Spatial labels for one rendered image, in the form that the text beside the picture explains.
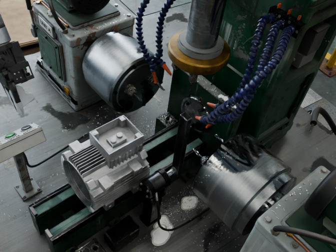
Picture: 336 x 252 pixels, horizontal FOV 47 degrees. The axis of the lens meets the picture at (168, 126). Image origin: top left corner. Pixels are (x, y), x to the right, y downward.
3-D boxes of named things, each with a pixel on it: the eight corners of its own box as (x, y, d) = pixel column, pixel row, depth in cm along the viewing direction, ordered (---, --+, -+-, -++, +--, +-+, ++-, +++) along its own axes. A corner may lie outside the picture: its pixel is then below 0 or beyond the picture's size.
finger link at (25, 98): (41, 110, 116) (29, 81, 113) (22, 118, 113) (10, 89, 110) (37, 108, 119) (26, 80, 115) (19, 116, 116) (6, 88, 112)
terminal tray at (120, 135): (122, 129, 121) (123, 113, 115) (143, 151, 116) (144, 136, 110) (89, 147, 115) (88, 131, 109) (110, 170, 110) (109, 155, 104)
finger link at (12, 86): (22, 102, 111) (10, 73, 108) (17, 104, 110) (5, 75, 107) (17, 100, 115) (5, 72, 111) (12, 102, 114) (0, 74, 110)
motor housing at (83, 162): (114, 151, 134) (114, 113, 120) (148, 189, 125) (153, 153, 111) (63, 180, 124) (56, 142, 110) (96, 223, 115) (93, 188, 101)
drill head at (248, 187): (221, 151, 139) (238, 102, 121) (314, 235, 121) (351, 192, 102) (169, 186, 127) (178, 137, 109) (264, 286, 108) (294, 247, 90)
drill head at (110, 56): (114, 55, 170) (114, 4, 152) (168, 103, 153) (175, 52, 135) (64, 76, 158) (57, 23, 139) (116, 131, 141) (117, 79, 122)
